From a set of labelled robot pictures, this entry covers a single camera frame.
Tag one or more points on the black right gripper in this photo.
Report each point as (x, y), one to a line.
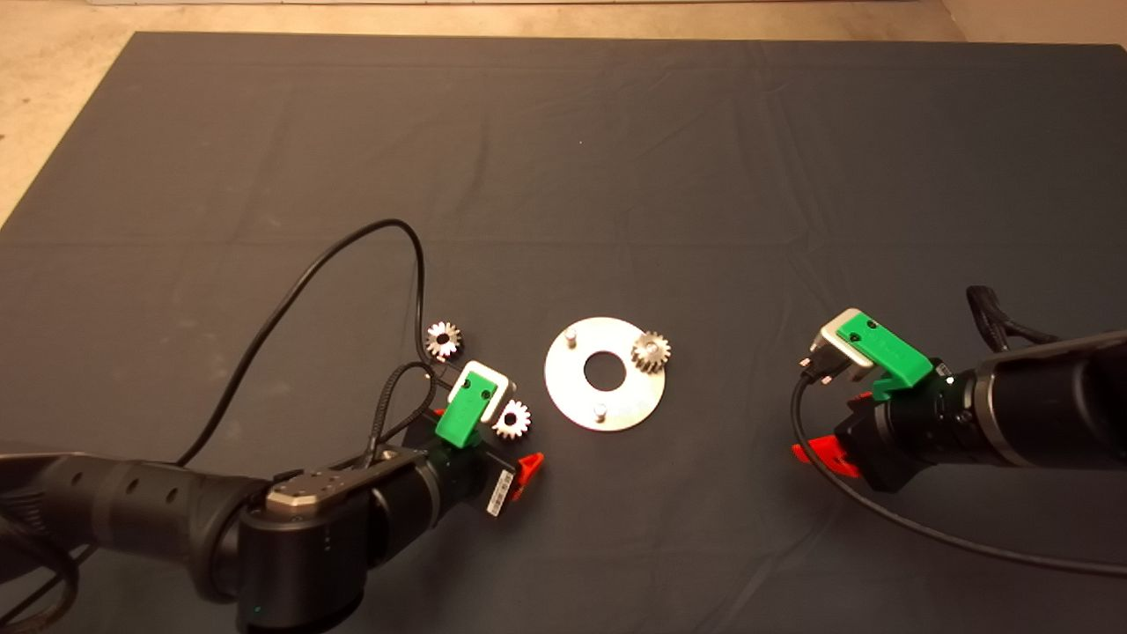
(907, 431)

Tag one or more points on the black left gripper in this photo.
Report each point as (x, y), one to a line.
(475, 480)

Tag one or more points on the shiny steel planetary gear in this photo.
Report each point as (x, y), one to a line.
(519, 427)
(435, 333)

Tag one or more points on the dark steel planetary gear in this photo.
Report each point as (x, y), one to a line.
(659, 345)

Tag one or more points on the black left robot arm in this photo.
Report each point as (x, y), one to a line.
(299, 563)

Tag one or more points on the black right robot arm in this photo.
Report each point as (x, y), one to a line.
(1048, 405)

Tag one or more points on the round metal carrier plate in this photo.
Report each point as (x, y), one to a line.
(572, 387)

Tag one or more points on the dark grey table cloth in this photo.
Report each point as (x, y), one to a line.
(616, 176)

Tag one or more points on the green left camera mount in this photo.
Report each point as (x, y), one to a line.
(462, 414)

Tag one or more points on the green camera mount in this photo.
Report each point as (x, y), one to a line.
(889, 352)
(462, 414)

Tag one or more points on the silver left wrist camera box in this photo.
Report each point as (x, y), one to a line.
(504, 387)

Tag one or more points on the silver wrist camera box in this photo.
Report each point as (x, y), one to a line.
(832, 343)
(504, 387)

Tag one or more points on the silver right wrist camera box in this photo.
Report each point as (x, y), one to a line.
(832, 343)

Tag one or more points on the green right camera mount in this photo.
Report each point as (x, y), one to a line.
(889, 352)

